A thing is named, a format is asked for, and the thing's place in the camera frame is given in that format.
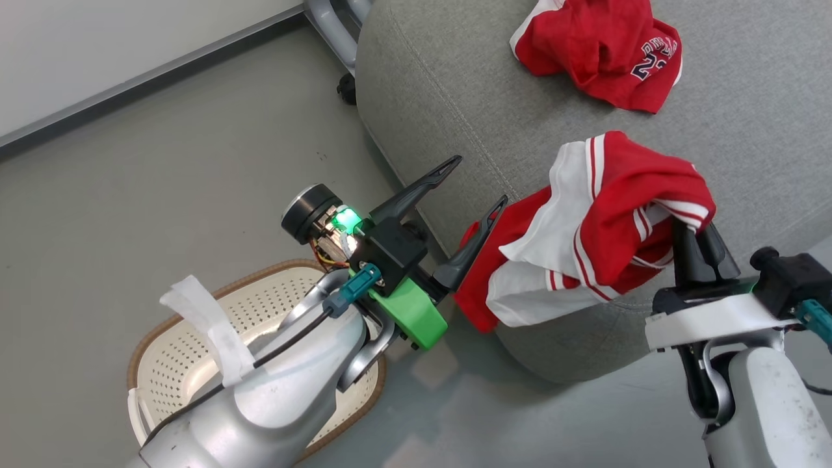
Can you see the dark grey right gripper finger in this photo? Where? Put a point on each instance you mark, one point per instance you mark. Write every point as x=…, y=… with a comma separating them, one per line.
x=720, y=260
x=689, y=266

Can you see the left gripper body, green band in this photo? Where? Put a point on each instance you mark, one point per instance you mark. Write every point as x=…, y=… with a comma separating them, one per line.
x=409, y=312

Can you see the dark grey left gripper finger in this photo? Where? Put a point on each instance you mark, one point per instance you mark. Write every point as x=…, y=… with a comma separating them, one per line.
x=409, y=195
x=465, y=260

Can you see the right gripper body, white band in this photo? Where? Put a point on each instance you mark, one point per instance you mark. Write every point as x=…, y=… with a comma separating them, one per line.
x=708, y=318

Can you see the red and white striped shorts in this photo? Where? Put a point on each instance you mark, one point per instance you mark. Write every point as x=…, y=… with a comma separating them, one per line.
x=624, y=214

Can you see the red jersey with number print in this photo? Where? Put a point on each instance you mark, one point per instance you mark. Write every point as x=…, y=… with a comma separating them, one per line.
x=598, y=45

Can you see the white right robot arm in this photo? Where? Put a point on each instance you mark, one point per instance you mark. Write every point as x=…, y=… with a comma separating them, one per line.
x=760, y=409

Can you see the white perforated basket, woven rim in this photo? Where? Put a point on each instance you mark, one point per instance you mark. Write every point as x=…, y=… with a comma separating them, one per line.
x=182, y=364

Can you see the grey fabric sofa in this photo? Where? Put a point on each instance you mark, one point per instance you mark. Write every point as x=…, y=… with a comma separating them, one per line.
x=455, y=84

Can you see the black chair caster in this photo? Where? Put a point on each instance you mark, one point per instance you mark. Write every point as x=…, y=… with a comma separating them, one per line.
x=347, y=90

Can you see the grey metal chair base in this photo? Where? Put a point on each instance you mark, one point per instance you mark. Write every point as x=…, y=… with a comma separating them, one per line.
x=331, y=26

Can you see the white tape strip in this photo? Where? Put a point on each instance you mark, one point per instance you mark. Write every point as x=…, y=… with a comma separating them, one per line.
x=214, y=325

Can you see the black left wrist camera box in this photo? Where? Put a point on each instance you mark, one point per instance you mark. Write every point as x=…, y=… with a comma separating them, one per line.
x=393, y=250

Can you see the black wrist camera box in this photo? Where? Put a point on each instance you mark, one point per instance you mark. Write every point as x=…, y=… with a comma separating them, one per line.
x=793, y=283
x=393, y=250

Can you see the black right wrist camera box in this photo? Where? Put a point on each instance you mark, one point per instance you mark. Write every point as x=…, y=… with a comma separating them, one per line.
x=793, y=283

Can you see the grey wall baseboard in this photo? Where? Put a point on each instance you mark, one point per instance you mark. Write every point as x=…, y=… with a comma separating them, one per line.
x=149, y=81

